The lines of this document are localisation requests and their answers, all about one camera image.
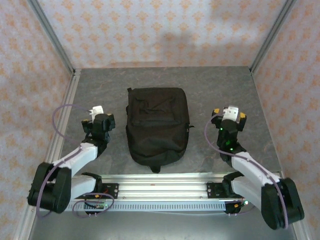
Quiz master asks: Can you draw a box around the black fabric backpack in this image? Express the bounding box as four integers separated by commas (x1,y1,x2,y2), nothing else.
124,86,196,174

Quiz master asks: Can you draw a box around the small circuit board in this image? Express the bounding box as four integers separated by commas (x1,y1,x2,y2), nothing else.
224,198,253,213
83,201,112,210

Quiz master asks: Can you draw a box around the grey metal sheet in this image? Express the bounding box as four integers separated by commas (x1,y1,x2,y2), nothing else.
27,209,301,240

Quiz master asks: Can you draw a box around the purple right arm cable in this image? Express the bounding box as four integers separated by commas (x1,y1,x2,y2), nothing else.
204,111,289,226

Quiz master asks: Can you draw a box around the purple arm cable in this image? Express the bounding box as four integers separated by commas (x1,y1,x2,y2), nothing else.
35,103,115,219
204,111,289,226

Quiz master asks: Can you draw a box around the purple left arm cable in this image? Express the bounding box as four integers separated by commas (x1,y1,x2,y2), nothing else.
35,103,115,219

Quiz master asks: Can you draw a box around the aluminium side frame rail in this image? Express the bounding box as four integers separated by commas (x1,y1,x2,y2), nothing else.
41,69,82,180

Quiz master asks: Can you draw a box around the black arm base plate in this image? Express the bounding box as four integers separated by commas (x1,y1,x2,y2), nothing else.
206,181,233,200
99,183,119,200

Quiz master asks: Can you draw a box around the aluminium front frame rail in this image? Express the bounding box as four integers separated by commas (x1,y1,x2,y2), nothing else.
69,172,283,201

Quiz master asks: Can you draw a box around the aluminium frame post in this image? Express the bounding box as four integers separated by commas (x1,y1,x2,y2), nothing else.
27,0,76,75
249,0,297,73

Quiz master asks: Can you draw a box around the slotted grey cable duct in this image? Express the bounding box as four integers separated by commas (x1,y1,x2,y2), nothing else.
67,201,227,213

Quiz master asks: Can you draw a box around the aluminium lower frame bar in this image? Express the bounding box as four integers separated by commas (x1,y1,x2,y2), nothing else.
18,204,38,240
292,219,313,240

